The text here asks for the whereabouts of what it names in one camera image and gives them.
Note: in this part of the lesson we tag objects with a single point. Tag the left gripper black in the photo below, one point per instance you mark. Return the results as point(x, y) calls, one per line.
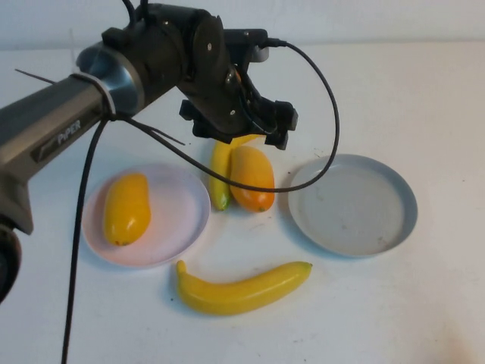
point(227, 113)

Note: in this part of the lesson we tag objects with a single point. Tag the mango with orange end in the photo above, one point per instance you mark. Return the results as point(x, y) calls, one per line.
point(250, 167)

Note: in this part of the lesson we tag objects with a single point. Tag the slim yellow banana green tip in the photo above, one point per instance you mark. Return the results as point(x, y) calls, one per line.
point(219, 178)

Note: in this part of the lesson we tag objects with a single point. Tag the glossy yellow mango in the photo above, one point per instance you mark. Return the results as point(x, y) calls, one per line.
point(127, 208)

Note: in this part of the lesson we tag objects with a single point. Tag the thick yellow banana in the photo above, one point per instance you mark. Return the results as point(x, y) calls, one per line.
point(235, 297)

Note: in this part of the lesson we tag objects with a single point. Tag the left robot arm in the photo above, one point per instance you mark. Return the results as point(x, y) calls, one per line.
point(57, 113)

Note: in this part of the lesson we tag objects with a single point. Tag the pink round plate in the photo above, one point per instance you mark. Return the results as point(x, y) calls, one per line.
point(174, 227)

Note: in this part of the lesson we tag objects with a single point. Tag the grey-blue round plate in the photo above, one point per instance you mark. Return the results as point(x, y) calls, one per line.
point(352, 212)

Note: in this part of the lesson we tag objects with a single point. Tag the grey zip tie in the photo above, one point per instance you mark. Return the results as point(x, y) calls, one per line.
point(107, 99)

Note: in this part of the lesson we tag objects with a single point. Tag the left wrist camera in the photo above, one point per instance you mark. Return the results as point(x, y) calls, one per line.
point(263, 54)

